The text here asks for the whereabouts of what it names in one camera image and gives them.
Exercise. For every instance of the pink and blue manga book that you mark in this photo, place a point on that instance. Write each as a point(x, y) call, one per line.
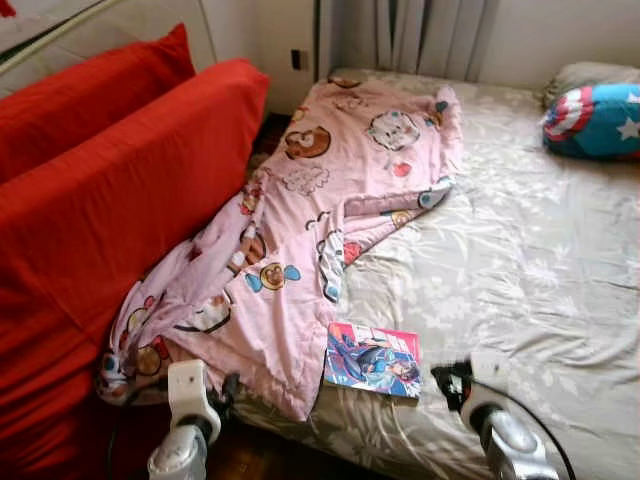
point(370, 362)

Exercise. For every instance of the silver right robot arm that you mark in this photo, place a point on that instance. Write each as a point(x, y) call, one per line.
point(510, 445)

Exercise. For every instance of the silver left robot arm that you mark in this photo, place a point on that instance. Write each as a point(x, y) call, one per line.
point(178, 460)

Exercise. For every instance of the beige floral bedspread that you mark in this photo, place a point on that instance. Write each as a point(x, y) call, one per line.
point(530, 280)

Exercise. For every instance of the pink cartoon print blanket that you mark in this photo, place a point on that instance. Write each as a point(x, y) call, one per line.
point(300, 220)

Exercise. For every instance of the red fabric sofa cushion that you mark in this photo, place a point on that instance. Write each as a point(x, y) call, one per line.
point(80, 100)
point(100, 250)

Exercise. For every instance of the blue star shield pillow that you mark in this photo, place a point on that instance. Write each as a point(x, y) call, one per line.
point(600, 125)

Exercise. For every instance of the beige floral pillow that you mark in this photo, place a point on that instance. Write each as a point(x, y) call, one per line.
point(590, 75)

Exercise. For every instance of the grey pleated curtain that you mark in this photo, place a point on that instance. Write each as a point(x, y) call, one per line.
point(420, 35)

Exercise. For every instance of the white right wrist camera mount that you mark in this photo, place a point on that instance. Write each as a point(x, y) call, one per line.
point(490, 385)

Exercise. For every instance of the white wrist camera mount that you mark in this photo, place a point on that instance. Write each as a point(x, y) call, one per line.
point(490, 385)
point(190, 390)

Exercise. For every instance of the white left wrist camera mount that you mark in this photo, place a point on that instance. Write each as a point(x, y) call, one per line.
point(190, 390)

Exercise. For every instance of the dark wall socket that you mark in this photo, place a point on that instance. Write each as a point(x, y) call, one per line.
point(300, 59)

